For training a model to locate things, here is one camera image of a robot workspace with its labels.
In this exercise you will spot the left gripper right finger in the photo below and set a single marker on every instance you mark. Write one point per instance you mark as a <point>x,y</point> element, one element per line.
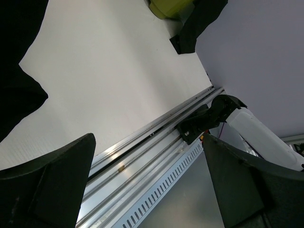
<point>252,192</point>

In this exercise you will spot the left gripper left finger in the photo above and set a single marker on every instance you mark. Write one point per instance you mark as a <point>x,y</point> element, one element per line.
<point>47,192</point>

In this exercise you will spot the black shirt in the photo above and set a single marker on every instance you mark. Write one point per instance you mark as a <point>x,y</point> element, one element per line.
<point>20,94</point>
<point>205,12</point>

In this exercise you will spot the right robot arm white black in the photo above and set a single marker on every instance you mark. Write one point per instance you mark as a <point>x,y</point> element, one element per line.
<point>229,109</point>

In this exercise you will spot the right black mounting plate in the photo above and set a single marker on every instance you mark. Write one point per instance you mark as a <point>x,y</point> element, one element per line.
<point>190,133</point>

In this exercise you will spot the green laundry basket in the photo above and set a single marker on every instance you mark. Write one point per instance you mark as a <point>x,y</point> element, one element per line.
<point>169,9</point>

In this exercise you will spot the aluminium rail base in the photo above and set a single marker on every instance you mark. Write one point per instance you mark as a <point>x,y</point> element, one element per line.
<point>133,166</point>

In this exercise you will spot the white slotted cable duct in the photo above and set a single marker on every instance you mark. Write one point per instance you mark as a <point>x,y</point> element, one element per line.
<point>134,216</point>

